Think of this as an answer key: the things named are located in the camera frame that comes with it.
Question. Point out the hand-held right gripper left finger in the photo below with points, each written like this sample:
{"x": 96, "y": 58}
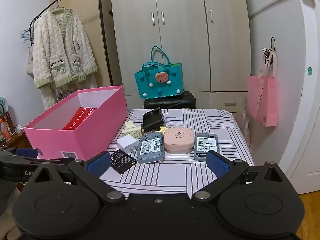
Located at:
{"x": 100, "y": 164}

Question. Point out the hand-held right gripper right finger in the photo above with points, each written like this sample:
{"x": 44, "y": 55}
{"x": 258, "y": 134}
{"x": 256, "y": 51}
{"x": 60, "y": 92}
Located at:
{"x": 217, "y": 163}

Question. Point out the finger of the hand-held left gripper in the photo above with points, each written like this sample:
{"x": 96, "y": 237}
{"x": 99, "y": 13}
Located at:
{"x": 25, "y": 152}
{"x": 55, "y": 161}

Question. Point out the black battery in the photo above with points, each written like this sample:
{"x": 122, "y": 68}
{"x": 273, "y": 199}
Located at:
{"x": 122, "y": 161}

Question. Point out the pink cardboard box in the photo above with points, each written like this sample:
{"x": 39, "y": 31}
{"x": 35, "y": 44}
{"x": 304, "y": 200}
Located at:
{"x": 75, "y": 140}

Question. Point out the white charger plug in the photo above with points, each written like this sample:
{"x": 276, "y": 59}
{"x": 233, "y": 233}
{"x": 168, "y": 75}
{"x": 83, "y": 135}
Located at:
{"x": 125, "y": 142}

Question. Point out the pink rounded case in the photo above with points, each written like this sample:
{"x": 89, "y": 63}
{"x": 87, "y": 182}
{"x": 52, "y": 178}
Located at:
{"x": 178, "y": 140}

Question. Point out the cream hair claw clip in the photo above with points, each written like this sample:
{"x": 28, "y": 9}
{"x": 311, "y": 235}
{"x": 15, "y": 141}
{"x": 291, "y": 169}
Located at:
{"x": 132, "y": 130}

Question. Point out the yellow star charm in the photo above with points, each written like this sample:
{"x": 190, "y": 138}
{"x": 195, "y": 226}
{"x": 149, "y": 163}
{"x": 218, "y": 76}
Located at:
{"x": 162, "y": 129}

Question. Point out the black plastic case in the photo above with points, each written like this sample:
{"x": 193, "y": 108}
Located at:
{"x": 152, "y": 120}

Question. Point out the clutter of bottles and packets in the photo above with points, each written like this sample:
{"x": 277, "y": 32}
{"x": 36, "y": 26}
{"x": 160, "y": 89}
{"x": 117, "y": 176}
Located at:
{"x": 5, "y": 127}

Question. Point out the clear plastic bag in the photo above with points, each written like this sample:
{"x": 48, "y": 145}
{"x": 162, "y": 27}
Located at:
{"x": 243, "y": 122}

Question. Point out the red glasses-print pouch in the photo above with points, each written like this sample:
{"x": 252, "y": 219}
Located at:
{"x": 80, "y": 118}

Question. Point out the small purple clip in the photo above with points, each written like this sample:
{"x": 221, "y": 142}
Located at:
{"x": 165, "y": 118}

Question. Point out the black suitcase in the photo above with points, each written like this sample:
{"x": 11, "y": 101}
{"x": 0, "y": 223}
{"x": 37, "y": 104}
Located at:
{"x": 170, "y": 102}

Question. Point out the pink shopping bag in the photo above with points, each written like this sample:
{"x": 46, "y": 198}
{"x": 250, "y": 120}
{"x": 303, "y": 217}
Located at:
{"x": 262, "y": 100}

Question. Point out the teal felt tote bag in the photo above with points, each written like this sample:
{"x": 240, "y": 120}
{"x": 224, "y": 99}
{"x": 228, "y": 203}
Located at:
{"x": 162, "y": 87}

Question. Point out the fluffy cream robe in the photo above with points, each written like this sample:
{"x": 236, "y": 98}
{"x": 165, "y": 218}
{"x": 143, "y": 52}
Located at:
{"x": 62, "y": 47}

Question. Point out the light blue hangers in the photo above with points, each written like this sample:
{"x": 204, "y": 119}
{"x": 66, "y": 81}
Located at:
{"x": 25, "y": 36}

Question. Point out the white refrigerator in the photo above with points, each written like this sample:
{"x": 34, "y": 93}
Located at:
{"x": 287, "y": 55}

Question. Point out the black clothes rack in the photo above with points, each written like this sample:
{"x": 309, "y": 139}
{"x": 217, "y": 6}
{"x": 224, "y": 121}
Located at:
{"x": 103, "y": 35}

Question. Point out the teal sticker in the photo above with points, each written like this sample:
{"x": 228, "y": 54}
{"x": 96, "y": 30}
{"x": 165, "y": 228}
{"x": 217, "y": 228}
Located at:
{"x": 309, "y": 71}

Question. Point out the beige wardrobe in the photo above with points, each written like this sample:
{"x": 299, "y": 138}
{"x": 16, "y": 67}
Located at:
{"x": 180, "y": 30}

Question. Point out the beige leaning board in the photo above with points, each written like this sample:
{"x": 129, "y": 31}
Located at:
{"x": 87, "y": 10}

